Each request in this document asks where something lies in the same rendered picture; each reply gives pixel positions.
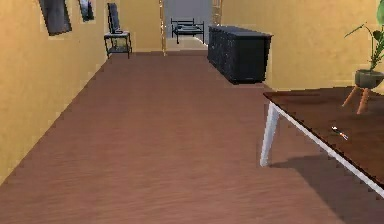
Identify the brown table with white legs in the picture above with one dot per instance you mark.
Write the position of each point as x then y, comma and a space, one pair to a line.
336, 116

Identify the green house plant in pot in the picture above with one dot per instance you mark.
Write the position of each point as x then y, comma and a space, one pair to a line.
368, 78

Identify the large dark framed wall picture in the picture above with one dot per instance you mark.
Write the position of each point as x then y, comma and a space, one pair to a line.
56, 15

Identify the small white and orange pen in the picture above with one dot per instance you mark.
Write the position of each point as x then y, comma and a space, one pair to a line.
339, 133

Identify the black metal bed frame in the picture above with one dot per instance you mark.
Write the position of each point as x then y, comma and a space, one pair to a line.
187, 29

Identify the small black side table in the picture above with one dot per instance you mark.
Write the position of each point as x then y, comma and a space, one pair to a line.
117, 42

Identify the small dark framed wall picture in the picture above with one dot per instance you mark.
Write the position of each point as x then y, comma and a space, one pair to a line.
87, 9

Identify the black sideboard cabinet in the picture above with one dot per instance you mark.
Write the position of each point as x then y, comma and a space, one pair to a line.
239, 53

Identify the wooden door frame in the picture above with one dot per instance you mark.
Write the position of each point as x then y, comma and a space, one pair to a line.
162, 26

